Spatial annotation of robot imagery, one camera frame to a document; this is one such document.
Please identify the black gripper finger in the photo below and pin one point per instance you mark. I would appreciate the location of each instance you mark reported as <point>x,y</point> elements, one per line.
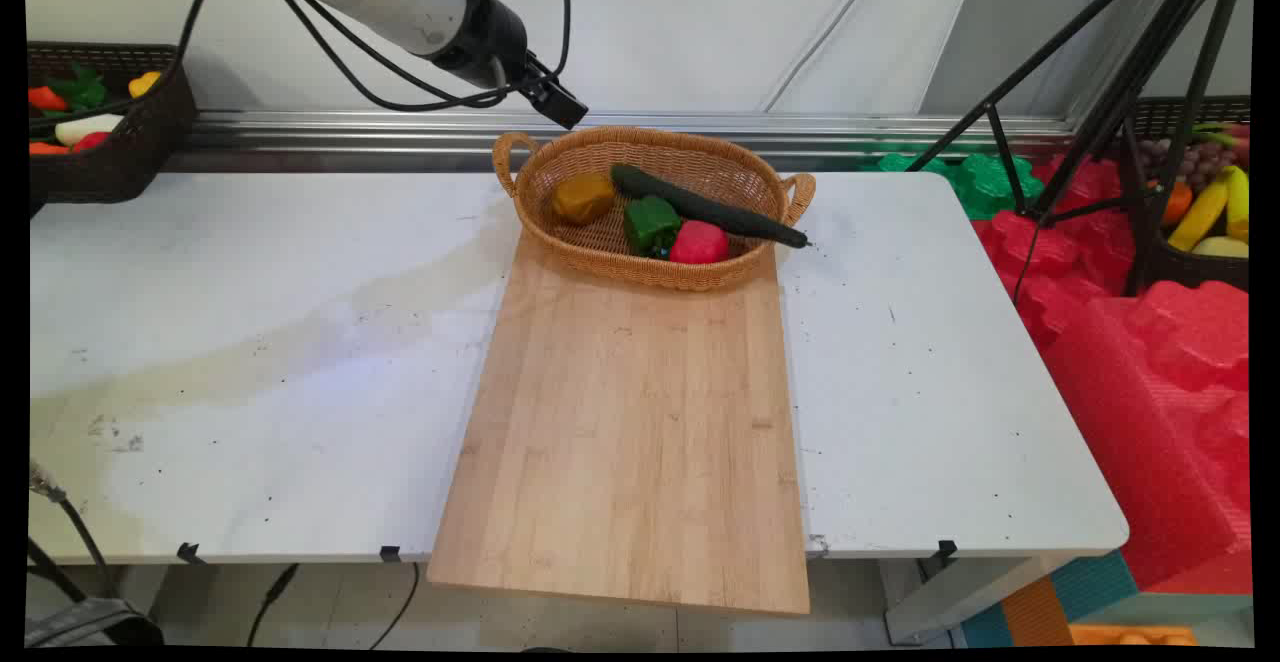
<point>552,110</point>
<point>556,92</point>

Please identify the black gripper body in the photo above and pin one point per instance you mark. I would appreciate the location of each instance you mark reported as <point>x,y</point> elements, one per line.
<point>490,37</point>

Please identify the yellow toy bell pepper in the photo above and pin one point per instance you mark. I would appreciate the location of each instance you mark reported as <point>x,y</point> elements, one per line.
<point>582,198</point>

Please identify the green toy bell pepper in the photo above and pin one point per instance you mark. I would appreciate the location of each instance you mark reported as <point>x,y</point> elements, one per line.
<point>650,224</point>

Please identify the dark green toy cucumber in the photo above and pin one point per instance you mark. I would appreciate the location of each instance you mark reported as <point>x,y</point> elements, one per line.
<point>700,204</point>

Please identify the red toy bell pepper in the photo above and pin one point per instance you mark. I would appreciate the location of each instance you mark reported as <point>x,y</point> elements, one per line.
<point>698,244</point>

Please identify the wooden cutting board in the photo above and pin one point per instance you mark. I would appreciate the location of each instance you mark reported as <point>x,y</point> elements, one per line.
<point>620,422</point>

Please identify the yellow toy vegetable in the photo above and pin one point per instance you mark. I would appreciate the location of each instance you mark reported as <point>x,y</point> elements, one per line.
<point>143,83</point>

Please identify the dark woven vegetable basket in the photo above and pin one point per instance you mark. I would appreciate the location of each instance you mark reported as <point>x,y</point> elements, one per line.
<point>120,167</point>

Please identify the green toy leafy vegetable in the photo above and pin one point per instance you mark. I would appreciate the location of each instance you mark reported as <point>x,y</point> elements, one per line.
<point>82,90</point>

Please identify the white toy radish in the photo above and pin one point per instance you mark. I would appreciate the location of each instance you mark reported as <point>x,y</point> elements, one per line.
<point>88,127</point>

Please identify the red toy vegetable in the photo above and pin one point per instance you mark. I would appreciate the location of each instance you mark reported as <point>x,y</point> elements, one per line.
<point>90,141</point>

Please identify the green foam puzzle mat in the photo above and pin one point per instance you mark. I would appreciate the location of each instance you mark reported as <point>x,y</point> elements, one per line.
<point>985,187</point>

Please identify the orange toy carrot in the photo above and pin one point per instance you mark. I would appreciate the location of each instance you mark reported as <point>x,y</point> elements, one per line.
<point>45,98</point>

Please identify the flat orange toy vegetable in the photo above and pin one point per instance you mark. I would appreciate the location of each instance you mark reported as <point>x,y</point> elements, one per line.
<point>45,149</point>

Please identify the red foam puzzle mat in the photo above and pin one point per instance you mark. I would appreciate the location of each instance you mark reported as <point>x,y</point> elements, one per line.
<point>1050,252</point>

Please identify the black tripod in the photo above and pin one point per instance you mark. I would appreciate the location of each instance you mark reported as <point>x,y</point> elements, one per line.
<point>1130,92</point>

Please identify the white table leg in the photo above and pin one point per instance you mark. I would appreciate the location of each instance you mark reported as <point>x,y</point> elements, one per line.
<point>950,597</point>

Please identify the orange toy fruit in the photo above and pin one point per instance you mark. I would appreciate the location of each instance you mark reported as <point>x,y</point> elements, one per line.
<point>1177,204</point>

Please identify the purple toy grapes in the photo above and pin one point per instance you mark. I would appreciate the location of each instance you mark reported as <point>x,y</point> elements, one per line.
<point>1195,160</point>

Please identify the yellow toy banana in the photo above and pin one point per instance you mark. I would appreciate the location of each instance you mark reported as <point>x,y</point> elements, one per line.
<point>1238,204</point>
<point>1200,214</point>

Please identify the dark woven fruit basket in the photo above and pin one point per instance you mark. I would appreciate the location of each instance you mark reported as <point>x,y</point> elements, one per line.
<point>1195,270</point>

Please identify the red and green toy fruit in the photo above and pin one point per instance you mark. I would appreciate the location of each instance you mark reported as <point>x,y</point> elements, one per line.
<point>1228,134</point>

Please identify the large red foam slab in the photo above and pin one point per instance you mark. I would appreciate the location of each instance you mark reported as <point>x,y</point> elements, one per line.
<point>1150,422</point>

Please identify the pale yellow toy fruit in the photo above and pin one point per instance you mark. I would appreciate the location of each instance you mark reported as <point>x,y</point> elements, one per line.
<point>1220,247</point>

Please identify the black bag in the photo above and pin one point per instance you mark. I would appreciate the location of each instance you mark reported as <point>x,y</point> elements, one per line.
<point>95,627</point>

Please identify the orange foam mat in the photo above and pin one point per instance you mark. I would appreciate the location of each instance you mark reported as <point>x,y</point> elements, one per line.
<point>1130,635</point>

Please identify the aluminium wall rail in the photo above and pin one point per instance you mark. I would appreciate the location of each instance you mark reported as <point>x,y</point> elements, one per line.
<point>700,127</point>

